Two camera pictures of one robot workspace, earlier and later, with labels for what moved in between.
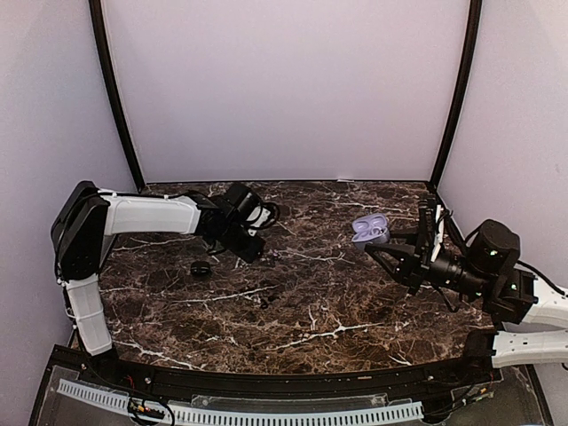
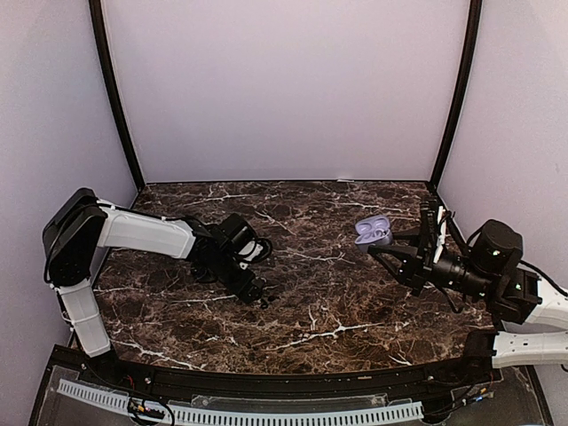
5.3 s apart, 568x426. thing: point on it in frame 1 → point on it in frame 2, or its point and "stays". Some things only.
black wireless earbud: [264, 303] stays
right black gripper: [414, 266] stays
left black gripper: [250, 253] → [238, 287]
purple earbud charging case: [370, 230] stays
